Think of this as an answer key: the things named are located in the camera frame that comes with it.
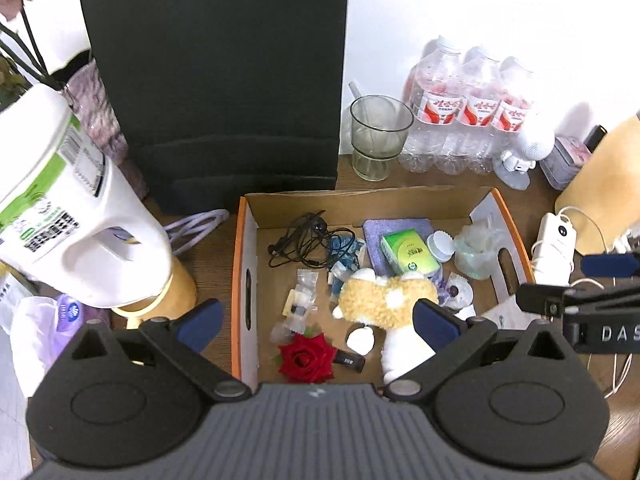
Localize glass stirring rod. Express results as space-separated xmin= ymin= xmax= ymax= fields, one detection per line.
xmin=348 ymin=79 xmax=367 ymax=112

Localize white plug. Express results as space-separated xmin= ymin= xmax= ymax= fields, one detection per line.
xmin=612 ymin=226 xmax=640 ymax=257

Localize white pouch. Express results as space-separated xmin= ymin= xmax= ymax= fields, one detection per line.
xmin=481 ymin=294 xmax=539 ymax=332

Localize green box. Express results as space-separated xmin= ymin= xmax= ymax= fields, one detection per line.
xmin=379 ymin=228 xmax=442 ymax=278

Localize white cable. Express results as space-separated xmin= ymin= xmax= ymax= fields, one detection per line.
xmin=530 ymin=205 xmax=634 ymax=399

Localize clear green plastic bag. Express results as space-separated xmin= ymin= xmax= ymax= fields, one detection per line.
xmin=452 ymin=217 xmax=509 ymax=282

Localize black earphones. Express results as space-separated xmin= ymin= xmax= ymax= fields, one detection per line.
xmin=266 ymin=211 xmax=357 ymax=269

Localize pink tin box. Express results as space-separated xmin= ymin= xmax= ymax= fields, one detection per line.
xmin=539 ymin=134 xmax=594 ymax=192

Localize purple cloth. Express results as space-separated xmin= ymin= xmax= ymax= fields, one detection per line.
xmin=362 ymin=217 xmax=444 ymax=292

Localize blue white packet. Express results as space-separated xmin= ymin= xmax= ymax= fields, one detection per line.
xmin=326 ymin=236 xmax=369 ymax=307

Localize white astronaut figure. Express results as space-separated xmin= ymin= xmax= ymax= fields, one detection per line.
xmin=492 ymin=104 xmax=557 ymax=191

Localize black USB stick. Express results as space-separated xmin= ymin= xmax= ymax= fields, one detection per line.
xmin=332 ymin=349 xmax=367 ymax=373

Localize white plastic bag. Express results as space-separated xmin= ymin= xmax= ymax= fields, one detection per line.
xmin=9 ymin=295 xmax=62 ymax=399

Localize small clear bag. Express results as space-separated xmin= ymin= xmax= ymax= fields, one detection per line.
xmin=269 ymin=317 xmax=307 ymax=347
xmin=281 ymin=268 xmax=322 ymax=319

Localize purple wrapping paper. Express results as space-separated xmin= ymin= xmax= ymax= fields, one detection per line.
xmin=61 ymin=56 xmax=150 ymax=202

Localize glass cup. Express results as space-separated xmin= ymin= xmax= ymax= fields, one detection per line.
xmin=349 ymin=94 xmax=415 ymax=183

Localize white oval object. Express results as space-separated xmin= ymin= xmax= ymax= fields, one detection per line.
xmin=346 ymin=324 xmax=377 ymax=356

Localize red rose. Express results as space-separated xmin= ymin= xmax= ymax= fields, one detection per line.
xmin=271 ymin=327 xmax=339 ymax=384

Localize cardboard box with orange rim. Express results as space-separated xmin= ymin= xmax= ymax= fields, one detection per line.
xmin=230 ymin=186 xmax=537 ymax=387

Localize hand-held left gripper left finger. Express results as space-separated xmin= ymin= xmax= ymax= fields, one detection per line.
xmin=70 ymin=298 xmax=252 ymax=403

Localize white power bank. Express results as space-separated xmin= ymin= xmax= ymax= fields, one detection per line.
xmin=530 ymin=212 xmax=582 ymax=287

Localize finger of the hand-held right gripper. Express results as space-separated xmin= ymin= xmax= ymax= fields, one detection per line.
xmin=582 ymin=253 xmax=640 ymax=279
xmin=515 ymin=282 xmax=602 ymax=317

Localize white plastic jug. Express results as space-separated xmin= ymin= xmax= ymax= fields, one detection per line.
xmin=0 ymin=83 xmax=174 ymax=309

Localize white bottle cap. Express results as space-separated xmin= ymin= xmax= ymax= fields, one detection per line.
xmin=425 ymin=229 xmax=456 ymax=264

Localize plush corgi toy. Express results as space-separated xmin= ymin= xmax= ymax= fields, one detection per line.
xmin=332 ymin=267 xmax=442 ymax=386

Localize clear water bottle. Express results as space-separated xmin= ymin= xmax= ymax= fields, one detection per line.
xmin=434 ymin=46 xmax=502 ymax=177
xmin=469 ymin=56 xmax=539 ymax=177
xmin=399 ymin=35 xmax=464 ymax=174

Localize small black object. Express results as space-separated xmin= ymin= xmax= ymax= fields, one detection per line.
xmin=584 ymin=124 xmax=609 ymax=154

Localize black paper bag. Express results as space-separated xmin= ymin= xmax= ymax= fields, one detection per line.
xmin=79 ymin=0 xmax=351 ymax=216

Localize white round case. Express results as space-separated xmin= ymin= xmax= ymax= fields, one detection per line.
xmin=442 ymin=272 xmax=477 ymax=312

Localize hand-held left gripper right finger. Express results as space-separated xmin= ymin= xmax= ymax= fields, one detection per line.
xmin=384 ymin=298 xmax=571 ymax=403

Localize yellow mug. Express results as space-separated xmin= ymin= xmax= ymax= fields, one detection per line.
xmin=110 ymin=256 xmax=199 ymax=329

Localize purple cable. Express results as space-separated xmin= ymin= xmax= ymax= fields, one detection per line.
xmin=163 ymin=208 xmax=232 ymax=258

